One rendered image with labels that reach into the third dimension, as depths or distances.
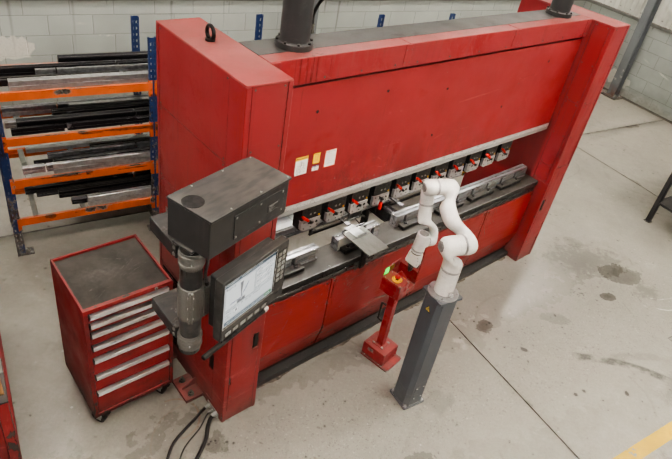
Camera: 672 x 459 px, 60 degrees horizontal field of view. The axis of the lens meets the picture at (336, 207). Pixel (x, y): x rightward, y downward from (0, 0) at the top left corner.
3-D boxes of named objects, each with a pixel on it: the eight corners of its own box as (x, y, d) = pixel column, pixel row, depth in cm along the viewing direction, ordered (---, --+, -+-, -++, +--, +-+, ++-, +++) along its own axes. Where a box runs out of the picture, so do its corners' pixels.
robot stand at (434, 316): (424, 401, 409) (463, 297, 354) (403, 410, 400) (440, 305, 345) (409, 382, 421) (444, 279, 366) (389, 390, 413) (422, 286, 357)
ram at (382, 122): (252, 226, 323) (265, 93, 279) (244, 219, 328) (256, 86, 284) (546, 129, 502) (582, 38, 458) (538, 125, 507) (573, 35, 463)
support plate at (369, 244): (368, 256, 374) (369, 255, 374) (342, 234, 390) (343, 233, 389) (388, 248, 385) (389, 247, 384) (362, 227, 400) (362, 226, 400)
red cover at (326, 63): (268, 90, 277) (270, 62, 269) (256, 82, 283) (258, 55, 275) (585, 36, 456) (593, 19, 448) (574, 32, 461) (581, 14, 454)
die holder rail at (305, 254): (252, 284, 353) (254, 272, 348) (247, 278, 356) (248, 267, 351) (317, 258, 383) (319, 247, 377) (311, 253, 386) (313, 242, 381)
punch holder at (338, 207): (325, 223, 365) (329, 201, 356) (316, 216, 370) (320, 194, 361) (343, 217, 374) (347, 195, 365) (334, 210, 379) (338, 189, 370)
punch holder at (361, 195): (349, 214, 377) (353, 193, 368) (340, 208, 382) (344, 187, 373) (365, 208, 386) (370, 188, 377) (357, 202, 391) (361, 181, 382)
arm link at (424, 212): (436, 199, 380) (430, 242, 390) (416, 201, 373) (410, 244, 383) (445, 204, 373) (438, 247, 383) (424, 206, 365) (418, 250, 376)
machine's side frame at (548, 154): (515, 262, 564) (615, 27, 437) (450, 216, 614) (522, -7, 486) (530, 254, 579) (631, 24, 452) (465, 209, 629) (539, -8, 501)
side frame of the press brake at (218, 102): (221, 423, 371) (247, 86, 243) (160, 337, 420) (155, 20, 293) (254, 405, 385) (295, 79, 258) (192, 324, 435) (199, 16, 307)
